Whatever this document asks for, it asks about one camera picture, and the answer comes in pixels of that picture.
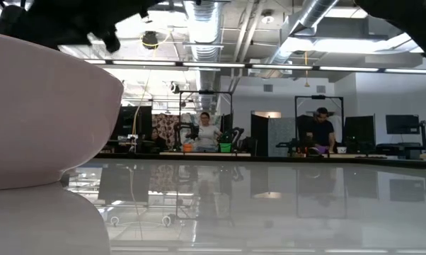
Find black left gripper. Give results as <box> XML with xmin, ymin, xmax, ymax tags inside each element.
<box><xmin>0</xmin><ymin>0</ymin><xmax>159</xmax><ymax>54</ymax></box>

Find black computer monitor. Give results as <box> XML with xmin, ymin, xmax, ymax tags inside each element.
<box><xmin>117</xmin><ymin>105</ymin><xmax>153</xmax><ymax>143</ymax></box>
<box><xmin>385</xmin><ymin>114</ymin><xmax>421</xmax><ymax>136</ymax></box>
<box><xmin>343</xmin><ymin>115</ymin><xmax>376</xmax><ymax>155</ymax></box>

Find patterned cloth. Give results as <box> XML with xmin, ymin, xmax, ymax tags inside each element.
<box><xmin>152</xmin><ymin>113</ymin><xmax>181</xmax><ymax>149</ymax></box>

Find long ceiling light strip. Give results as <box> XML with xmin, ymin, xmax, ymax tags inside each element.
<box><xmin>84</xmin><ymin>58</ymin><xmax>426</xmax><ymax>76</ymax></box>

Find large off-white bowl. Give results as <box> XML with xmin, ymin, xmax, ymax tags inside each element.
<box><xmin>0</xmin><ymin>30</ymin><xmax>125</xmax><ymax>192</ymax></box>

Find seated person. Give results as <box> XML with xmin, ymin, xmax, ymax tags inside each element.
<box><xmin>147</xmin><ymin>126</ymin><xmax>168</xmax><ymax>154</ymax></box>

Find standing person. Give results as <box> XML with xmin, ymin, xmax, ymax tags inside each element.
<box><xmin>194</xmin><ymin>111</ymin><xmax>223</xmax><ymax>154</ymax></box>

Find black partition panel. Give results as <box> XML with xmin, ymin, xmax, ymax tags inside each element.
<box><xmin>251</xmin><ymin>112</ymin><xmax>270</xmax><ymax>158</ymax></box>

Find grey partition panel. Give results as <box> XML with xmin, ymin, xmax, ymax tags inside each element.
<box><xmin>267</xmin><ymin>117</ymin><xmax>297</xmax><ymax>158</ymax></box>

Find person bent over table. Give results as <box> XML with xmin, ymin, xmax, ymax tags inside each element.
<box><xmin>306</xmin><ymin>107</ymin><xmax>338</xmax><ymax>155</ymax></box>

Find black round ceiling camera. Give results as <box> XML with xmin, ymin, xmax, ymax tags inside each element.
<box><xmin>141</xmin><ymin>30</ymin><xmax>160</xmax><ymax>50</ymax></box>

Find yellow cable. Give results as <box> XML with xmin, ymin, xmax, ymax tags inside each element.
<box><xmin>130</xmin><ymin>31</ymin><xmax>173</xmax><ymax>154</ymax></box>

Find large silver ventilation duct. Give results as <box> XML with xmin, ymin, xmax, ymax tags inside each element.
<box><xmin>183</xmin><ymin>0</ymin><xmax>224</xmax><ymax>111</ymax></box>

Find black rig frame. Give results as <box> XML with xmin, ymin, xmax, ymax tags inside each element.
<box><xmin>178</xmin><ymin>89</ymin><xmax>234</xmax><ymax>154</ymax></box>
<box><xmin>294</xmin><ymin>94</ymin><xmax>345</xmax><ymax>154</ymax></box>

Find slanted silver ventilation duct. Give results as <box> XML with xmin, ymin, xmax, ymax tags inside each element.
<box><xmin>258</xmin><ymin>0</ymin><xmax>341</xmax><ymax>78</ymax></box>

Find black metal table frame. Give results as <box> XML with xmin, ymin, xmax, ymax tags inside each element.
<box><xmin>92</xmin><ymin>152</ymin><xmax>426</xmax><ymax>171</ymax></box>

